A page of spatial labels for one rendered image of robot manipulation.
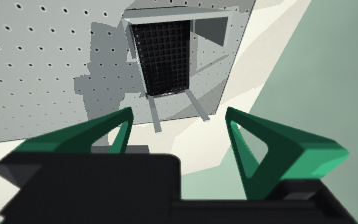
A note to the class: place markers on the black well plate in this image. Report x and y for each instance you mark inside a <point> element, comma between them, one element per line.
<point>164,54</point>

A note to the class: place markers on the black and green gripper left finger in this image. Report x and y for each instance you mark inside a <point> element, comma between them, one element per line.
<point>80,137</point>

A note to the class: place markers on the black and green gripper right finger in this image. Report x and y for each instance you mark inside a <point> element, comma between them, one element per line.
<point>292,153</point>

